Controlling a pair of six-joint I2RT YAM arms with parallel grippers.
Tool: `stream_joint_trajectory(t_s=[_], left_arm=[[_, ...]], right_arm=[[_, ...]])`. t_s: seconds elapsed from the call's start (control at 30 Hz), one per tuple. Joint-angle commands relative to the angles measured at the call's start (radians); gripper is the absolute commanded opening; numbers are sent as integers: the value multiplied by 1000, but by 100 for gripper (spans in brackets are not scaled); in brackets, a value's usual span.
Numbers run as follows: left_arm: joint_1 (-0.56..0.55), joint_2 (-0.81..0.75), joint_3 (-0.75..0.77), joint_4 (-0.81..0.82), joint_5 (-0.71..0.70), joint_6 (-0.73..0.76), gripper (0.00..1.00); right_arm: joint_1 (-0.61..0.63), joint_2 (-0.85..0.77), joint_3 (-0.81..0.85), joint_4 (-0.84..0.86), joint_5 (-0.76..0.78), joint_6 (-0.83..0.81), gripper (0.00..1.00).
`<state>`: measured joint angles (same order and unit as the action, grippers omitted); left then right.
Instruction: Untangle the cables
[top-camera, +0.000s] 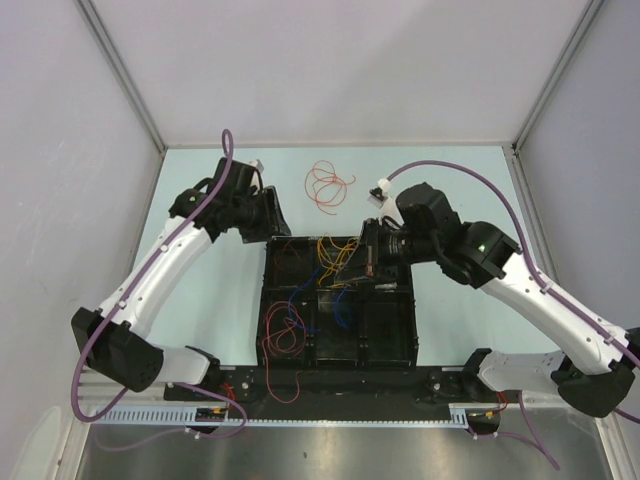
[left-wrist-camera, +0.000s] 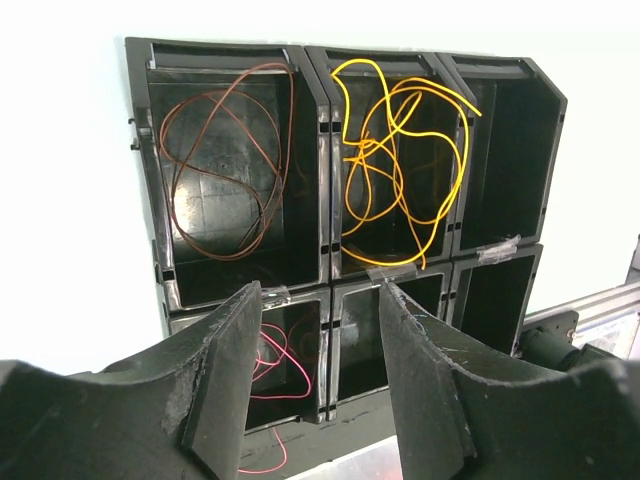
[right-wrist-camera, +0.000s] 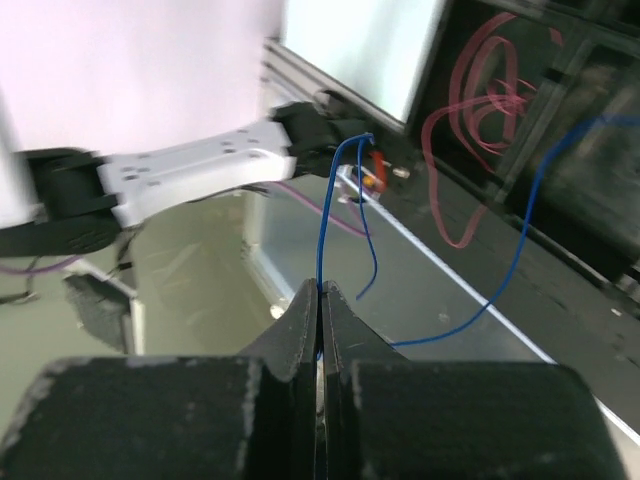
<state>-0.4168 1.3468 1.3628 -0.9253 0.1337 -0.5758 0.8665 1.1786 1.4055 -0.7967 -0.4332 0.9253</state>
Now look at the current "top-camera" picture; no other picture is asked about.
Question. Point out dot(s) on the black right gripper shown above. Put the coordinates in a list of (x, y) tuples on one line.
[(366, 261)]

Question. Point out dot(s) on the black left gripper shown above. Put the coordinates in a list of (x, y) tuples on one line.
[(272, 223)]

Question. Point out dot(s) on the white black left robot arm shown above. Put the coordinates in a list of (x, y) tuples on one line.
[(114, 335)]

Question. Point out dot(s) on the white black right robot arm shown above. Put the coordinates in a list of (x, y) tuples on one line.
[(590, 370)]

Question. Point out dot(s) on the black six-compartment bin tray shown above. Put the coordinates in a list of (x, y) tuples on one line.
[(308, 320)]

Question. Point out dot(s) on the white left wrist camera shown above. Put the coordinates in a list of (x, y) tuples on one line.
[(257, 165)]

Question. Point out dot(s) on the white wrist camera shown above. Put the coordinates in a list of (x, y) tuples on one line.
[(380, 196), (257, 165)]

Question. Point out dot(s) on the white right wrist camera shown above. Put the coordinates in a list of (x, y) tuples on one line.
[(380, 196)]

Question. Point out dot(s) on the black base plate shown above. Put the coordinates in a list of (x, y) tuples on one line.
[(254, 385)]

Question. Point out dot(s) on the white slotted cable duct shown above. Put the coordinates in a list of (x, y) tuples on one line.
[(302, 414)]

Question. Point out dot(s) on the aluminium frame rail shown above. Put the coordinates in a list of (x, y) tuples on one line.
[(98, 390)]

